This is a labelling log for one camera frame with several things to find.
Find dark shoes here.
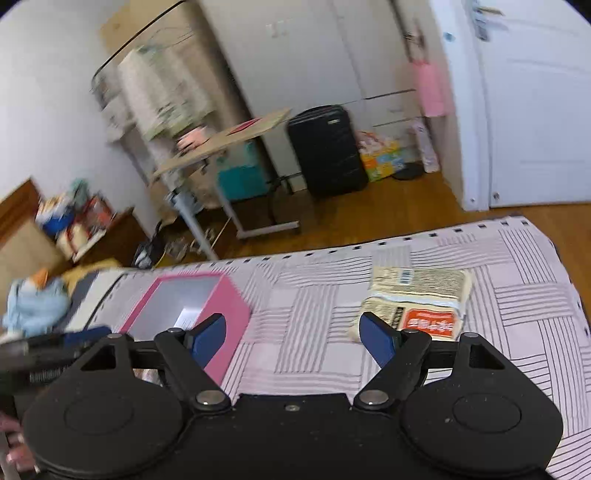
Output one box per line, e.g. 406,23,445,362
134,222,167,268

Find wooden nightstand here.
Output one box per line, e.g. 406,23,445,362
76,208,153,266

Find black suitcase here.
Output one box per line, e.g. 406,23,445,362
287,105,369,197

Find pink paper bag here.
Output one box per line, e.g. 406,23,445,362
413,60,446,117

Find large cream food packet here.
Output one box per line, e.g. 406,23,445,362
358,267,472,343

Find pink cardboard box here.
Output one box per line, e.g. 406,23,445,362
115,272,252,384

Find blue plush toy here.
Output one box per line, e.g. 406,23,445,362
2,270,70,335

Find white and pink package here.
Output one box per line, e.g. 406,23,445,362
411,117,439,174

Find teal shopping bag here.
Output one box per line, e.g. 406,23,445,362
217,143,269,201

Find red paper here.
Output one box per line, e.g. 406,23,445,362
226,119,262,136

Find cream and grey duvet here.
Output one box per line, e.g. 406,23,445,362
65,268,134,330

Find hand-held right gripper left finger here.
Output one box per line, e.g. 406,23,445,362
69,313,230,414

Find white wardrobe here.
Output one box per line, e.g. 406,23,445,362
198,0,455,162

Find yellow pillow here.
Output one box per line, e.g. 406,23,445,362
60,258,121,282

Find white fluffy coat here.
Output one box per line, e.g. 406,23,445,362
117,46,215,139

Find colourful carton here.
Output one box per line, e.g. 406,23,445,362
358,131,407,182

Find red snack bag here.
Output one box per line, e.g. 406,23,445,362
83,196,116,227

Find wooden headboard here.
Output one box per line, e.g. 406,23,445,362
0,178,65,287

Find person's left hand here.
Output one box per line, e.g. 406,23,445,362
0,413,38,474

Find metal door handle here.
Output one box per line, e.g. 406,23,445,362
471,0,506,41

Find white door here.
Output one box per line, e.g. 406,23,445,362
431,0,591,210

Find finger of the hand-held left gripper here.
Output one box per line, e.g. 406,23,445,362
28,326,112,354

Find wooden side table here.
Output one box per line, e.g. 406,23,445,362
150,108,301,261

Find black floor scale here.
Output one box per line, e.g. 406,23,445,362
392,164,426,181

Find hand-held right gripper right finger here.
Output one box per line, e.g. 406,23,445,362
353,311,513,411

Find pink tissue box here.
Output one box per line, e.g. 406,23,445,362
178,128,211,151

